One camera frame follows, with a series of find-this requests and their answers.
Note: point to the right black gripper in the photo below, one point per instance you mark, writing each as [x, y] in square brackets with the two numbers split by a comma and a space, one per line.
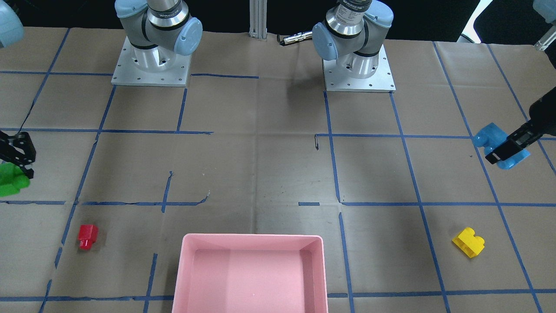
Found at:
[16, 151]

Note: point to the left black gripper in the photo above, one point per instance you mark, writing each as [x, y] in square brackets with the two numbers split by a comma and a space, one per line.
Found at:
[543, 115]

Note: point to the green toy block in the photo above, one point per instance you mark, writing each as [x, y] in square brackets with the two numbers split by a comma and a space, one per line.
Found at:
[12, 179]

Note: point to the blue toy block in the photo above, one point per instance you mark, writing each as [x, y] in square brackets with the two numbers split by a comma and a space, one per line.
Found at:
[496, 147]

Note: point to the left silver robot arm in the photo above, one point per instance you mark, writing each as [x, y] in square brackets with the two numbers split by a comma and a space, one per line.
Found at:
[350, 44]

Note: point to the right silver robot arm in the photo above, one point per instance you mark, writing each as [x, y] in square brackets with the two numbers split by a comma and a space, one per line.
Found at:
[161, 36]

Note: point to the pink plastic box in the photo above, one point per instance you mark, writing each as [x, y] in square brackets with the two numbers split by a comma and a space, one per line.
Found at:
[251, 273]

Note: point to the red toy block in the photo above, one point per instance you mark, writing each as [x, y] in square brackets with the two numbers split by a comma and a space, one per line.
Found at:
[87, 236]

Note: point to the yellow toy block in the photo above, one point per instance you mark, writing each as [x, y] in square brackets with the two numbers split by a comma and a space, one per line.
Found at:
[469, 243]

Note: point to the brown paper table mat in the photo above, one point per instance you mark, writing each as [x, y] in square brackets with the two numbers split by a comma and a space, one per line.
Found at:
[255, 144]

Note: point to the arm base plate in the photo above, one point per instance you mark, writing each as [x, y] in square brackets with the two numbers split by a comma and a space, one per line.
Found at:
[354, 73]
[156, 67]

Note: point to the aluminium frame post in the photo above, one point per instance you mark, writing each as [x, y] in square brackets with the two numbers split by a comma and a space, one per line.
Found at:
[258, 19]

